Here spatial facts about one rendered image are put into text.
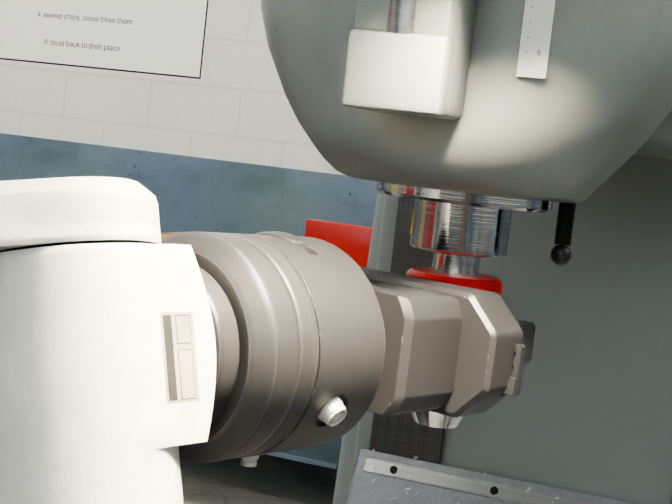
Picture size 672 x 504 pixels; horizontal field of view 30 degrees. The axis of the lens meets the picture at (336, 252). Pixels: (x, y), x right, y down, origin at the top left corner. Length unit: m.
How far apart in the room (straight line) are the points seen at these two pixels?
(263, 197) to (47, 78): 1.18
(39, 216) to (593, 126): 0.24
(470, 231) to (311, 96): 0.10
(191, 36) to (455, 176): 4.91
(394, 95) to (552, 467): 0.56
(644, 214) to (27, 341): 0.63
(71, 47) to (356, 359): 5.26
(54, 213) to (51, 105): 5.34
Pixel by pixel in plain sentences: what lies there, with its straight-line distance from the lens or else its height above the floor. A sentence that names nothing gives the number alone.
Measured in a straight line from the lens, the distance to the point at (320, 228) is 4.52.
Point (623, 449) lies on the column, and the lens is 0.99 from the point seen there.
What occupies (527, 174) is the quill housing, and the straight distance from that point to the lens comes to 0.53.
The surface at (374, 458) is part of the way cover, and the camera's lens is 1.03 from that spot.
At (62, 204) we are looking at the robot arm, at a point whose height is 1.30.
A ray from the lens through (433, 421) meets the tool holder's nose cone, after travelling 0.61.
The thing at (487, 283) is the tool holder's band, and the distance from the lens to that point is 0.60.
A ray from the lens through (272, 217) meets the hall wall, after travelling 5.21.
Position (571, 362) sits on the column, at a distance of 0.99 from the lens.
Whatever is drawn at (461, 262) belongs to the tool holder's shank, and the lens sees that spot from 0.60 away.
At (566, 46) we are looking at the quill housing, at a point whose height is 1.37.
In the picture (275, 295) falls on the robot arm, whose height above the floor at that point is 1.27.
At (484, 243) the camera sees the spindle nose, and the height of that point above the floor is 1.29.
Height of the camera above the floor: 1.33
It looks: 5 degrees down
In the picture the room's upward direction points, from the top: 6 degrees clockwise
